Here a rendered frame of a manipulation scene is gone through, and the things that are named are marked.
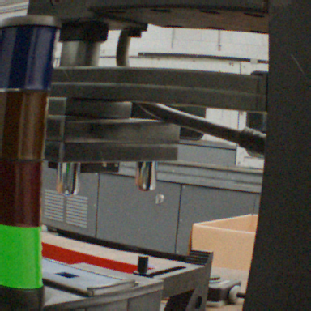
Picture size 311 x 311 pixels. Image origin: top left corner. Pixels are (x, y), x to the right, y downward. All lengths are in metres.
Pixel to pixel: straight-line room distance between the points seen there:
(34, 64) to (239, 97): 0.22
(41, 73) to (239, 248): 2.65
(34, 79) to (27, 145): 0.03
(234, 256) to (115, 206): 3.32
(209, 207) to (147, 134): 5.08
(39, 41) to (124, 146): 0.30
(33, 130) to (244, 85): 0.22
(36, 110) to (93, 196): 6.02
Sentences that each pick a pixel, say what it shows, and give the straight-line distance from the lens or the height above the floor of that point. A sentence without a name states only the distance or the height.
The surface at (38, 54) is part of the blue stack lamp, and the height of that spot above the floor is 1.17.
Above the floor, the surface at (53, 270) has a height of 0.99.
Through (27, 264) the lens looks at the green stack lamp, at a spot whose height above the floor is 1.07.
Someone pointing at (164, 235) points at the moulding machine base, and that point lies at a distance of 5.99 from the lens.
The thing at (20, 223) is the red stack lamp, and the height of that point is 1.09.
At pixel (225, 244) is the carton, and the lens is 3.03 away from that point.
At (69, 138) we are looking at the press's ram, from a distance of 0.59.
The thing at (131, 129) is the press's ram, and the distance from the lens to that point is 0.66.
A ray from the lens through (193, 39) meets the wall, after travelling 8.24.
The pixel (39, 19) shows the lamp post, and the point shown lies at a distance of 0.37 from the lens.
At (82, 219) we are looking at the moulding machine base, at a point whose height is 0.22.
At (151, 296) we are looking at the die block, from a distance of 0.73.
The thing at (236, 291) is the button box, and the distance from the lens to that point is 1.00.
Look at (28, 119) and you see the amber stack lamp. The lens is 0.37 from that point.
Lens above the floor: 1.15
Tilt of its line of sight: 3 degrees down
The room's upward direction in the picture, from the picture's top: 5 degrees clockwise
